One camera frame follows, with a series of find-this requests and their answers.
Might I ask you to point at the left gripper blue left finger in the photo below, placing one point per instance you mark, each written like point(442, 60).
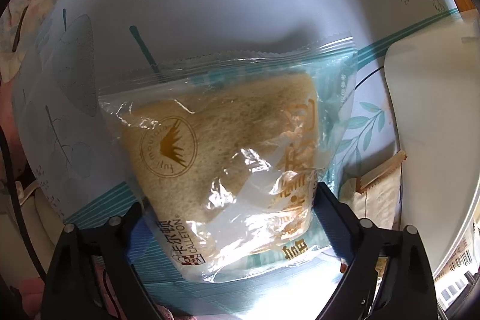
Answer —
point(140, 239)

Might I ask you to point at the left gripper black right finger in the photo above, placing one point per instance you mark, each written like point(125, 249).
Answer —
point(339, 223)

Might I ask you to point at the wafer bar clear wrapper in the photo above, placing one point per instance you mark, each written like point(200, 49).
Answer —
point(376, 194)

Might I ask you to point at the sliced bread blue bag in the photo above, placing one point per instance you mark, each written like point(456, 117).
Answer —
point(226, 149)

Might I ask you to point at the teal striped placemat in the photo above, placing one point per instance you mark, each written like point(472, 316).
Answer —
point(372, 138)

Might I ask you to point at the white plastic bin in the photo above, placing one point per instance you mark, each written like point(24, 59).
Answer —
point(433, 80)

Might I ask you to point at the light blue tree tablecloth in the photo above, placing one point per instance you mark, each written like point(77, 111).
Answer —
point(84, 41)

